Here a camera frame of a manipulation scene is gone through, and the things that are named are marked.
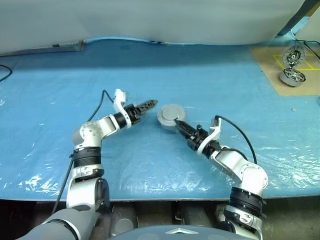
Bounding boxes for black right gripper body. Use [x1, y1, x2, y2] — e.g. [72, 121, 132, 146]
[185, 124, 210, 151]

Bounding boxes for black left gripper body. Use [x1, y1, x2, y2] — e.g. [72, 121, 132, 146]
[123, 103, 142, 126]

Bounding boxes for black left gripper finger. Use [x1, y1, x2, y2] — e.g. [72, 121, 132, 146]
[136, 102, 158, 119]
[134, 99, 159, 111]

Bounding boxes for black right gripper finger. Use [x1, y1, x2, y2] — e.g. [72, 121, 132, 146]
[174, 119, 196, 134]
[175, 123, 192, 138]

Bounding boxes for far silver motor rotor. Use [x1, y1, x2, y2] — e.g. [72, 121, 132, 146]
[279, 67, 307, 88]

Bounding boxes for spoked silver rotor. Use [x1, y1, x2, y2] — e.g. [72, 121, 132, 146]
[282, 69, 307, 82]

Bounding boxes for blue plastic table cover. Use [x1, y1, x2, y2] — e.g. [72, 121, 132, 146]
[0, 35, 320, 202]

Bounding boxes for white crumpled object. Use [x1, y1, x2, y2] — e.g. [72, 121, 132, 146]
[214, 203, 231, 226]

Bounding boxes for dark grey rounded cylinder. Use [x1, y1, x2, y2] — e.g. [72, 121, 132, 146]
[110, 203, 139, 236]
[178, 205, 210, 228]

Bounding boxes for grey power strip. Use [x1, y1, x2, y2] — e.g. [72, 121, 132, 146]
[0, 39, 87, 58]

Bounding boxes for brown cardboard mat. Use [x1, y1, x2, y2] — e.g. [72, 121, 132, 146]
[249, 40, 320, 97]

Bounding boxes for grey robot torso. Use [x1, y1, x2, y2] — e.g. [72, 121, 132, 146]
[106, 224, 227, 240]

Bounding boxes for white panel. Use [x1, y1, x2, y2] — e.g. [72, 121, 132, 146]
[296, 4, 320, 51]

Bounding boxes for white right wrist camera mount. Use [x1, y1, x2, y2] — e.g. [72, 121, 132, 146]
[196, 115, 223, 156]

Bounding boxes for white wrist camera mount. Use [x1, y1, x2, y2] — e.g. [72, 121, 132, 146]
[112, 88, 133, 130]
[196, 115, 223, 156]

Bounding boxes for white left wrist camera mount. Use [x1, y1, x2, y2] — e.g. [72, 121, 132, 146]
[112, 88, 133, 130]

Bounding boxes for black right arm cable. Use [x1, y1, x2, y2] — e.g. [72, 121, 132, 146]
[214, 114, 259, 165]

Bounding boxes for thin black cable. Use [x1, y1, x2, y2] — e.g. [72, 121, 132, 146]
[0, 64, 14, 84]

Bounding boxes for grey slanted post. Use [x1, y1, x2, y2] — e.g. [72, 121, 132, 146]
[275, 0, 320, 37]

